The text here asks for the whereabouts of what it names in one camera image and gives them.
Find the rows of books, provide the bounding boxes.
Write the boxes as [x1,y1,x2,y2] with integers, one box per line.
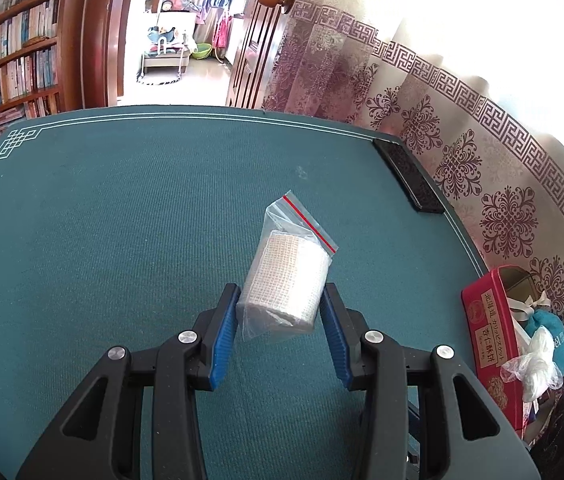
[0,0,60,161]

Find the bandage roll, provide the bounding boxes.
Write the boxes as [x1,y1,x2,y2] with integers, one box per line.
[236,190,338,343]

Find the wooden door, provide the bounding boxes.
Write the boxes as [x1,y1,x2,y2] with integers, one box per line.
[224,0,297,111]

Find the small clear plastic bag bundle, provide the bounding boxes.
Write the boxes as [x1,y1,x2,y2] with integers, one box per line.
[502,325,563,403]

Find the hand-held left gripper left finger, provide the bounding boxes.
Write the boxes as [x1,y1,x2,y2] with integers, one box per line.
[16,283,241,480]

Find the wooden door frame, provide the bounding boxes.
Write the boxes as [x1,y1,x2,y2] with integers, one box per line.
[82,0,133,111]

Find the wooden bookshelf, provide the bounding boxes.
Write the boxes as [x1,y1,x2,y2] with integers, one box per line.
[0,0,88,191]

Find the red tin box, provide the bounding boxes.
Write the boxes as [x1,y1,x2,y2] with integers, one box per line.
[461,266,563,448]

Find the green felt desktop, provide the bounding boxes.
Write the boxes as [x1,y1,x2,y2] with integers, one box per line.
[0,105,488,480]

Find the patterned beige curtain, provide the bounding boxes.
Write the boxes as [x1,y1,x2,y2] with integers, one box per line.
[262,0,564,376]

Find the metal rack cart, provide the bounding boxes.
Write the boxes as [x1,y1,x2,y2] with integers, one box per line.
[136,12,198,86]

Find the blue cloth pouch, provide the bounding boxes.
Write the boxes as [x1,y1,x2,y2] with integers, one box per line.
[504,291,564,367]

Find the black phone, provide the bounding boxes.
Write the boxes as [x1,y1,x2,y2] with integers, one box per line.
[372,139,445,215]

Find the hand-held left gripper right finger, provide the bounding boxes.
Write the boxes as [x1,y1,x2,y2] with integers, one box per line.
[321,283,542,480]

